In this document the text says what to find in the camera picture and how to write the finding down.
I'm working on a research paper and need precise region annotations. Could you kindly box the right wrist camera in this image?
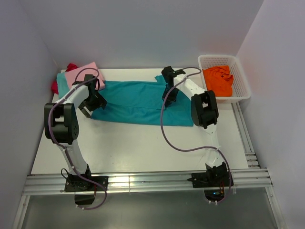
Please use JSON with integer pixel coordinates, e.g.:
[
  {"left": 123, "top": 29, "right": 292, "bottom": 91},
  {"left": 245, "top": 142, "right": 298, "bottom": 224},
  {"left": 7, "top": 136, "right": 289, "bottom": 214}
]
[{"left": 161, "top": 66, "right": 186, "bottom": 86}]

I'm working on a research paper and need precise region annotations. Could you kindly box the orange crumpled t shirt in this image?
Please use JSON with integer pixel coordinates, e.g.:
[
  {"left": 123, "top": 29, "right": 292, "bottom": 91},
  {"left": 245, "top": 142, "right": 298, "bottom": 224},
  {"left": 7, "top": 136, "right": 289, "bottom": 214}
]
[{"left": 203, "top": 65, "right": 234, "bottom": 97}]

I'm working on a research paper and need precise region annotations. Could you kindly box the white plastic basket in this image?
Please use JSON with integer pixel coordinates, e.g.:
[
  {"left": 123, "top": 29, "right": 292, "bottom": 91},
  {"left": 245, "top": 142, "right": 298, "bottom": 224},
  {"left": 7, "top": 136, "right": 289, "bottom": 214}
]
[{"left": 198, "top": 55, "right": 251, "bottom": 103}]

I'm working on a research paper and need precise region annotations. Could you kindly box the folded light teal t shirt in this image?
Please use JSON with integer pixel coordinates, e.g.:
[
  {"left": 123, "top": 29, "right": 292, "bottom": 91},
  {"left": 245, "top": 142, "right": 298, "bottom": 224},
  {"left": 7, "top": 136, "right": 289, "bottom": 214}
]
[{"left": 56, "top": 73, "right": 70, "bottom": 99}]

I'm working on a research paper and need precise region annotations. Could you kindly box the aluminium mounting rail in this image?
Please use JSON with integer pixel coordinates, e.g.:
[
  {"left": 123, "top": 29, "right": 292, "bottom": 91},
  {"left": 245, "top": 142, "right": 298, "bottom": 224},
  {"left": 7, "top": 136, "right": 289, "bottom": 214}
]
[{"left": 21, "top": 168, "right": 273, "bottom": 196}]

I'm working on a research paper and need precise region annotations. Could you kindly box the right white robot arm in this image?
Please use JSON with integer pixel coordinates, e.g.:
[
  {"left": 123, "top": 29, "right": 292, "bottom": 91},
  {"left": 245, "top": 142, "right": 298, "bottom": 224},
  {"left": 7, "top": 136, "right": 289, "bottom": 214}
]
[{"left": 160, "top": 75, "right": 231, "bottom": 186}]

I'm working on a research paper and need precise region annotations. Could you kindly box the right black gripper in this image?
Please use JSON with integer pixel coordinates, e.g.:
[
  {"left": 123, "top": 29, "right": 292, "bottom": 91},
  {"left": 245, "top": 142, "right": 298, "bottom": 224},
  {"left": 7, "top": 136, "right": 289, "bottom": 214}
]
[{"left": 163, "top": 85, "right": 179, "bottom": 107}]

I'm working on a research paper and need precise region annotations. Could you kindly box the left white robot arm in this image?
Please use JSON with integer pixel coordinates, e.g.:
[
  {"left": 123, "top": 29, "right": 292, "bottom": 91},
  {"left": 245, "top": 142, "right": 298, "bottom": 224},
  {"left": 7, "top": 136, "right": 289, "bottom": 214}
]
[{"left": 44, "top": 84, "right": 107, "bottom": 190}]

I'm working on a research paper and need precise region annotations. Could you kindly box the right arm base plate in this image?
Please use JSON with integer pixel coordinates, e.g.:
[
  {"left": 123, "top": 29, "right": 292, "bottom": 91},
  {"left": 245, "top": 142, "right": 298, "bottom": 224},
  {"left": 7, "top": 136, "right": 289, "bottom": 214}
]
[{"left": 187, "top": 170, "right": 234, "bottom": 188}]

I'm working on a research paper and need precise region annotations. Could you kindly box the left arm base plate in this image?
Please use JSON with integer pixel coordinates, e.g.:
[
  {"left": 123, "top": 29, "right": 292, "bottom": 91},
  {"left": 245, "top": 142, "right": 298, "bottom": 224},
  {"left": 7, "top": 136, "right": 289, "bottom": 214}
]
[{"left": 64, "top": 176, "right": 109, "bottom": 192}]

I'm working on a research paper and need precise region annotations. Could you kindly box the folded pink t shirt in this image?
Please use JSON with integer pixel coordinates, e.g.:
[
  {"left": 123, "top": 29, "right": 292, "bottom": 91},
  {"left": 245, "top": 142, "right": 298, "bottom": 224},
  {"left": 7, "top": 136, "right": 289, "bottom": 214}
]
[{"left": 64, "top": 62, "right": 105, "bottom": 90}]

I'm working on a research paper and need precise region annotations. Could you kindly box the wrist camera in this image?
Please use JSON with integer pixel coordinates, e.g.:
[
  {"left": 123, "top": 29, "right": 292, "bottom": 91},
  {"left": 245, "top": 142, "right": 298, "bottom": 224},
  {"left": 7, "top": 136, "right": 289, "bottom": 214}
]
[
  {"left": 72, "top": 74, "right": 101, "bottom": 91},
  {"left": 161, "top": 66, "right": 186, "bottom": 86}
]

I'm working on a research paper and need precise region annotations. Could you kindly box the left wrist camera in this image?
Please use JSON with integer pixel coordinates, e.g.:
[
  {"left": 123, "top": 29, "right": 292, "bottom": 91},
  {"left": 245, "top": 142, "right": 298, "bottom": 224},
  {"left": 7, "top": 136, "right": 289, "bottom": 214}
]
[{"left": 72, "top": 74, "right": 101, "bottom": 91}]

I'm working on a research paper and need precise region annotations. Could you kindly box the folded red t shirt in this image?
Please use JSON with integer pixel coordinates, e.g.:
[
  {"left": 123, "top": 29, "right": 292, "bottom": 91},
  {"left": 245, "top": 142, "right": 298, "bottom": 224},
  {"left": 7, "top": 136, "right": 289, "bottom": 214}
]
[{"left": 51, "top": 63, "right": 78, "bottom": 94}]

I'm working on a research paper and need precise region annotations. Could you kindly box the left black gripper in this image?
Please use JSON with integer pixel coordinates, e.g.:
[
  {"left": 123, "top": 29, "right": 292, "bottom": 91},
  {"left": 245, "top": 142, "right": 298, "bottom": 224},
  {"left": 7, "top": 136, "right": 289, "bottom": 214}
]
[{"left": 79, "top": 91, "right": 106, "bottom": 118}]

